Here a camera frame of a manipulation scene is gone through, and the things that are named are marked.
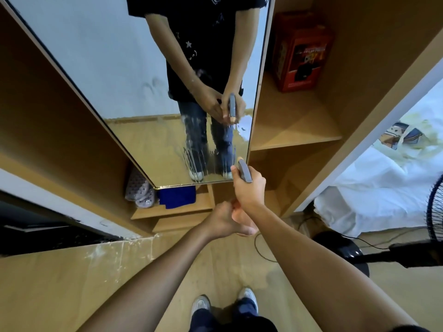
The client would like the person's left hand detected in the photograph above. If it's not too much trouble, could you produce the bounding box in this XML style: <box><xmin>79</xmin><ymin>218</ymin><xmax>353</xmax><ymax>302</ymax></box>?
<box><xmin>201</xmin><ymin>201</ymin><xmax>259</xmax><ymax>242</ymax></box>

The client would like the person's right hand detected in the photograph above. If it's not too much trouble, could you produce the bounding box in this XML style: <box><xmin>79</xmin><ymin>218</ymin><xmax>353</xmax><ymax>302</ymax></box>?
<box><xmin>230</xmin><ymin>165</ymin><xmax>267</xmax><ymax>215</ymax></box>

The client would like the orange spray bottle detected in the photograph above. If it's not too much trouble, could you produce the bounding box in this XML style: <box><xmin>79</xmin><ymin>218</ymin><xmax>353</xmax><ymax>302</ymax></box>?
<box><xmin>231</xmin><ymin>157</ymin><xmax>259</xmax><ymax>237</ymax></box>

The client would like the blue cloth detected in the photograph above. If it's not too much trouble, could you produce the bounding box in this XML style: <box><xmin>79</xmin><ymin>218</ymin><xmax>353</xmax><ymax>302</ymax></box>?
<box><xmin>157</xmin><ymin>185</ymin><xmax>197</xmax><ymax>210</ymax></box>

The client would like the tall framed mirror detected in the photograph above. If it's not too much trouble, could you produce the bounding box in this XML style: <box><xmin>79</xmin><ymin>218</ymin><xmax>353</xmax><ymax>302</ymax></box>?
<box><xmin>0</xmin><ymin>0</ymin><xmax>276</xmax><ymax>190</ymax></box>

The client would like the person's right forearm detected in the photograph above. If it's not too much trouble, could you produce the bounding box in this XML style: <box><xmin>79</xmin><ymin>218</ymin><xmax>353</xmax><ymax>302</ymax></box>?
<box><xmin>244</xmin><ymin>202</ymin><xmax>421</xmax><ymax>332</ymax></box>

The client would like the person's left forearm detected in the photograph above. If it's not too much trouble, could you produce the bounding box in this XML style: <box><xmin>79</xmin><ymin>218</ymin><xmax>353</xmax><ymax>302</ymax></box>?
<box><xmin>78</xmin><ymin>224</ymin><xmax>217</xmax><ymax>332</ymax></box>

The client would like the person's white shoe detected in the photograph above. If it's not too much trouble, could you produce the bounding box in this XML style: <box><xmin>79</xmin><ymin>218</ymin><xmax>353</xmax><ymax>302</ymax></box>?
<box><xmin>191</xmin><ymin>295</ymin><xmax>212</xmax><ymax>320</ymax></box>
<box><xmin>237</xmin><ymin>287</ymin><xmax>259</xmax><ymax>315</ymax></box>

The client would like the wooden wardrobe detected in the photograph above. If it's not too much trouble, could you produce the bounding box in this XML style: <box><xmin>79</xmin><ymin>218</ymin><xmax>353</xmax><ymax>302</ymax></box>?
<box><xmin>0</xmin><ymin>0</ymin><xmax>443</xmax><ymax>239</ymax></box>

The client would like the person's black shirt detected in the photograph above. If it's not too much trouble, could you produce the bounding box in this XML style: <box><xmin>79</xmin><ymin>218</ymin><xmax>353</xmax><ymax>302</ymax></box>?
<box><xmin>221</xmin><ymin>316</ymin><xmax>430</xmax><ymax>332</ymax></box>

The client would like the grey dotted slipper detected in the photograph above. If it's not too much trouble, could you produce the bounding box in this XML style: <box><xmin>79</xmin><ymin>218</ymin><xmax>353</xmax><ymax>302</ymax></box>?
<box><xmin>135</xmin><ymin>188</ymin><xmax>158</xmax><ymax>209</ymax></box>
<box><xmin>125</xmin><ymin>166</ymin><xmax>152</xmax><ymax>202</ymax></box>

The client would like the black standing fan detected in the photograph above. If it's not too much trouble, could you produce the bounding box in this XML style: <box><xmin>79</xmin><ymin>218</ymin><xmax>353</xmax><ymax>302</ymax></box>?
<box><xmin>313</xmin><ymin>174</ymin><xmax>443</xmax><ymax>278</ymax></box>

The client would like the white bed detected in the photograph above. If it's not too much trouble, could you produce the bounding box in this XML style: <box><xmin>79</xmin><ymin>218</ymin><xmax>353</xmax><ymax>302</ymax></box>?
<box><xmin>313</xmin><ymin>77</ymin><xmax>443</xmax><ymax>239</ymax></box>

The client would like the red box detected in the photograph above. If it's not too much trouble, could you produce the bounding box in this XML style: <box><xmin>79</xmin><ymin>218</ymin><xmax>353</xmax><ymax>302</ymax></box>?
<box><xmin>271</xmin><ymin>10</ymin><xmax>335</xmax><ymax>93</ymax></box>

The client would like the cartoon print cloth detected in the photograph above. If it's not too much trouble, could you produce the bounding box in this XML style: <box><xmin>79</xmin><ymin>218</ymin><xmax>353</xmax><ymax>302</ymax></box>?
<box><xmin>373</xmin><ymin>110</ymin><xmax>443</xmax><ymax>160</ymax></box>

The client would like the thin black cable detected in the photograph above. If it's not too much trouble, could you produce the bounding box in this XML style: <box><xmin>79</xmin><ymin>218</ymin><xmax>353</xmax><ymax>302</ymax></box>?
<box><xmin>254</xmin><ymin>216</ymin><xmax>428</xmax><ymax>263</ymax></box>

